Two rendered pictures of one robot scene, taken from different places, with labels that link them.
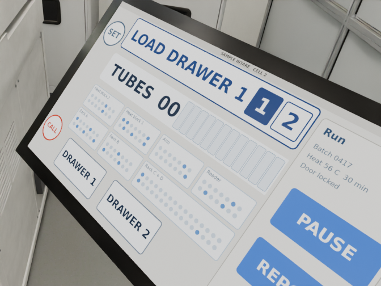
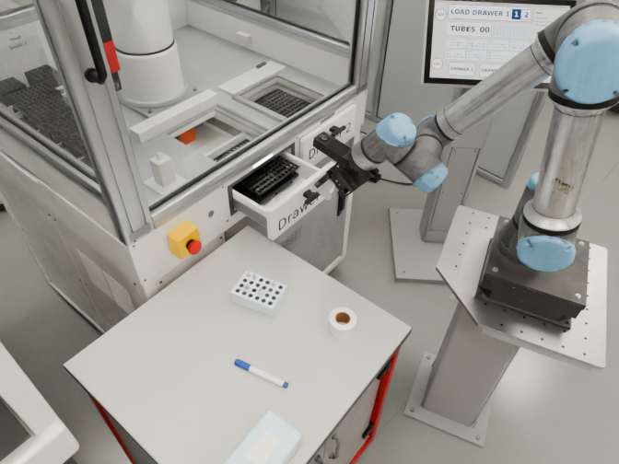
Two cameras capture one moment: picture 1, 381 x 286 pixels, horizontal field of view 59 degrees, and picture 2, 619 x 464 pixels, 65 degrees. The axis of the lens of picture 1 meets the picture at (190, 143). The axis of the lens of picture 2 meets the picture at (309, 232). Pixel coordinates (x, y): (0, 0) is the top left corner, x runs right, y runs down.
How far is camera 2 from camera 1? 175 cm
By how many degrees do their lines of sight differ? 29
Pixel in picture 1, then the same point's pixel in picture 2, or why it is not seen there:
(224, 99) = (503, 17)
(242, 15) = not seen: outside the picture
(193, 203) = (512, 52)
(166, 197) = (502, 56)
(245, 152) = (519, 29)
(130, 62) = (457, 22)
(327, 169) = (542, 22)
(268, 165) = (527, 29)
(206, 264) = not seen: hidden behind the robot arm
